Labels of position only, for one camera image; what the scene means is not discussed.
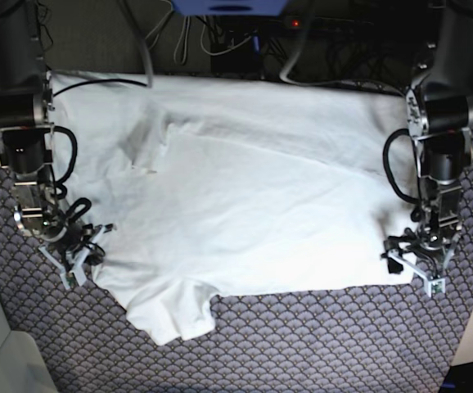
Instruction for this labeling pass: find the black power strip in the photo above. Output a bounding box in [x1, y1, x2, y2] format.
[282, 16, 375, 34]

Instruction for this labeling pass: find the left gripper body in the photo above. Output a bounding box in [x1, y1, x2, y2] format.
[408, 227, 460, 262]

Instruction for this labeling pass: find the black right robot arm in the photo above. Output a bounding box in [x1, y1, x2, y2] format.
[0, 1, 112, 276]

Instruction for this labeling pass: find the fan-patterned grey table cloth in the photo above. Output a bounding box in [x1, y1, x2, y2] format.
[0, 165, 473, 392]

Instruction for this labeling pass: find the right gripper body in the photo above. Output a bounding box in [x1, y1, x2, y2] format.
[39, 220, 93, 256]

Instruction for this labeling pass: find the white T-shirt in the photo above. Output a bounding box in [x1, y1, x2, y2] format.
[52, 74, 412, 346]

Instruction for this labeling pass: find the black box under table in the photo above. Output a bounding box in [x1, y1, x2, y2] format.
[207, 32, 260, 74]

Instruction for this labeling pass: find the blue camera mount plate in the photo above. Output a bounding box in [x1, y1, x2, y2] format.
[172, 0, 288, 16]

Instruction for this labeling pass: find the white looped cable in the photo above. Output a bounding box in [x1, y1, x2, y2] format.
[173, 16, 192, 66]

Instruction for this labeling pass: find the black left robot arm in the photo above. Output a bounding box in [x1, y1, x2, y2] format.
[381, 1, 473, 278]

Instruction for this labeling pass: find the grey plastic bin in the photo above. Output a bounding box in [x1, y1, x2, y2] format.
[0, 303, 57, 392]

